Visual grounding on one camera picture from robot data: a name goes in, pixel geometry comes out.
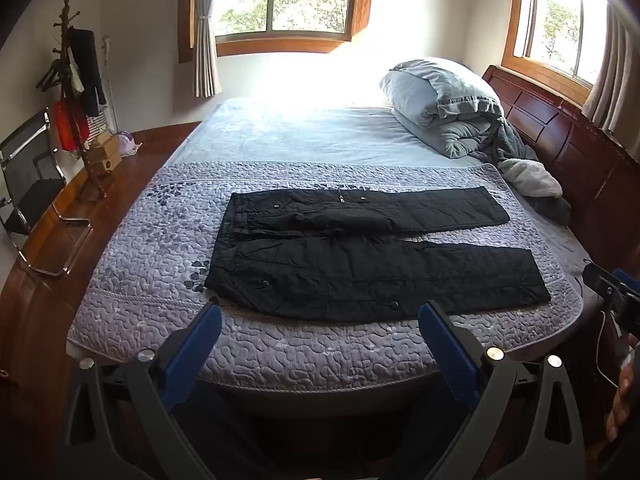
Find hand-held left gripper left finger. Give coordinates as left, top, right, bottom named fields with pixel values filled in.
left=60, top=302, right=223, bottom=480

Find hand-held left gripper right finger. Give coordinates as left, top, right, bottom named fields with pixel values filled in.
left=417, top=300, right=586, bottom=480

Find black pants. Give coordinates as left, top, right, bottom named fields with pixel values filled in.
left=204, top=186, right=552, bottom=324

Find person's right hand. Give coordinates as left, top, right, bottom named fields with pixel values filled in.
left=605, top=337, right=640, bottom=443

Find grey quilted floral bedspread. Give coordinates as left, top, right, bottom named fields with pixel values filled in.
left=66, top=160, right=583, bottom=393

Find white fleece cloth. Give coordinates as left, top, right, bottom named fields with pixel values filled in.
left=501, top=159, right=563, bottom=198

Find wooden headboard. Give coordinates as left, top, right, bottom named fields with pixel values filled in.
left=482, top=65, right=640, bottom=281

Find dark grey blanket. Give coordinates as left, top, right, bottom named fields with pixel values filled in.
left=492, top=115, right=573, bottom=226

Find beige curtain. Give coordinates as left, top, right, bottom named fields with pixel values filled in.
left=582, top=10, right=640, bottom=136
left=192, top=0, right=223, bottom=98

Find large cardboard box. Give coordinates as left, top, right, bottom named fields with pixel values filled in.
left=82, top=147, right=123, bottom=177

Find purple white appliance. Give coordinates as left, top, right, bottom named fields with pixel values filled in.
left=117, top=131, right=143, bottom=156

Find black chrome office chair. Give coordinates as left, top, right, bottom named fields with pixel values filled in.
left=0, top=107, right=93, bottom=278

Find small cardboard box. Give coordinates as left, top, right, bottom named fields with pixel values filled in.
left=90, top=130, right=121, bottom=151

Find pale grey bed sheet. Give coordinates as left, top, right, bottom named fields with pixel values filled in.
left=167, top=97, right=483, bottom=167

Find striped hanging cloth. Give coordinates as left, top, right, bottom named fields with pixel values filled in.
left=86, top=112, right=110, bottom=138

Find folded light grey duvet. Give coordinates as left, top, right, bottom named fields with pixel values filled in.
left=379, top=58, right=516, bottom=160

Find red hanging bag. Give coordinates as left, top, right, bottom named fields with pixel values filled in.
left=52, top=100, right=91, bottom=151

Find narrow wooden framed window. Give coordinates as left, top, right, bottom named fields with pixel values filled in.
left=501, top=0, right=613, bottom=106

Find white hanging garment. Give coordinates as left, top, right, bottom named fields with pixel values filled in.
left=67, top=52, right=86, bottom=93

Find black hanging garment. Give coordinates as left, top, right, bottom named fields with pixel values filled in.
left=67, top=27, right=107, bottom=117

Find black clothes hanger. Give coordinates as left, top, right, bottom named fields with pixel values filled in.
left=36, top=57, right=68, bottom=92

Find wide wooden framed window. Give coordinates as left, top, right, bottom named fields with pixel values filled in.
left=178, top=0, right=377, bottom=63

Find wooden coat rack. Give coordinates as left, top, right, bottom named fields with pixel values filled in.
left=37, top=0, right=121, bottom=201

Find white cable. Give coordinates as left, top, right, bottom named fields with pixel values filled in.
left=592, top=310, right=623, bottom=388

